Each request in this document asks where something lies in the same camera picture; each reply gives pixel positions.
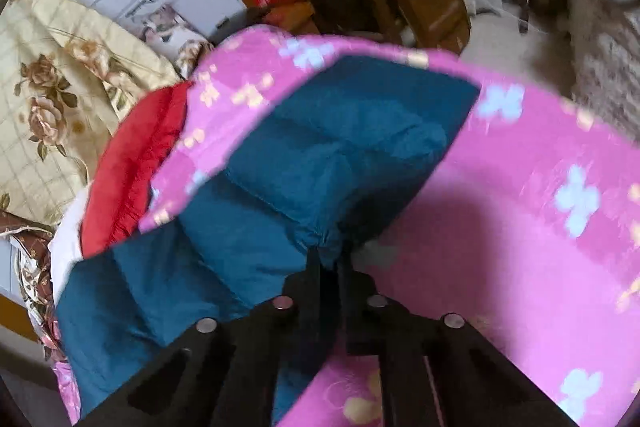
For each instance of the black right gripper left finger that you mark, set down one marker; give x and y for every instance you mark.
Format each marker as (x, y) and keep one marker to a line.
(226, 374)

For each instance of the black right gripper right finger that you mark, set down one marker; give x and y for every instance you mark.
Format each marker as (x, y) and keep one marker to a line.
(436, 372)

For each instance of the teal padded jacket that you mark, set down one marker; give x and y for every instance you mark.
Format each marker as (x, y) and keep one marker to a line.
(327, 170)

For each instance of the pink floral bed sheet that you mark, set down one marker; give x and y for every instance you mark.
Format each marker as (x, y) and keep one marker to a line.
(528, 228)

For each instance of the white pillow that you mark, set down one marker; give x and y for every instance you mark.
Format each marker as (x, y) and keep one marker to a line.
(65, 250)

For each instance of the red ruffled pillow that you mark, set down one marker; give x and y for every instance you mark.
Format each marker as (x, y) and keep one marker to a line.
(121, 189)

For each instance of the brown patterned blanket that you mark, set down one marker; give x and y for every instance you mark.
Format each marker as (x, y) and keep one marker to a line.
(32, 267)

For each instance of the cream floral quilt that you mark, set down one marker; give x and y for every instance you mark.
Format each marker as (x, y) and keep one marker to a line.
(69, 76)

